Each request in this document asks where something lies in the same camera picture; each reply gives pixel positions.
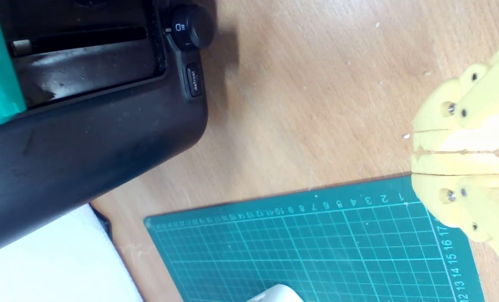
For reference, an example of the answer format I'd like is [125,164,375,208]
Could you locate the black two-slot toaster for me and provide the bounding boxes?
[0,0,216,258]

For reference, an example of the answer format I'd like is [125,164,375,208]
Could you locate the green cutting mat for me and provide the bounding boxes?
[144,173,487,302]

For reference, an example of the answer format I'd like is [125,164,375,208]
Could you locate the white rounded block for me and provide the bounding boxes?
[245,284,304,302]

